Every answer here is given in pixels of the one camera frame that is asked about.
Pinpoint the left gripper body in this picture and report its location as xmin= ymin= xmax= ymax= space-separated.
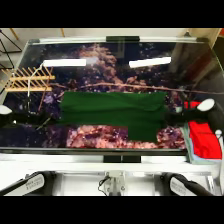
xmin=32 ymin=112 xmax=62 ymax=128

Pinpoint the silver frame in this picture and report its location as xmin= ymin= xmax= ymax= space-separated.
xmin=0 ymin=152 xmax=224 ymax=197

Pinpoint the black cable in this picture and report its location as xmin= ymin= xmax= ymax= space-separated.
xmin=97 ymin=175 xmax=112 ymax=196

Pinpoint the black tripod stand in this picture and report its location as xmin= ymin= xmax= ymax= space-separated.
xmin=0 ymin=29 xmax=23 ymax=60

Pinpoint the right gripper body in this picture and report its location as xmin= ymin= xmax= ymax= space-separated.
xmin=164 ymin=111 xmax=184 ymax=128

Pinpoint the dark green T-shirt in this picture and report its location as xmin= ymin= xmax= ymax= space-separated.
xmin=58 ymin=90 xmax=168 ymax=144

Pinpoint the red garment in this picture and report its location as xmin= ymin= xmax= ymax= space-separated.
xmin=184 ymin=100 xmax=223 ymax=161

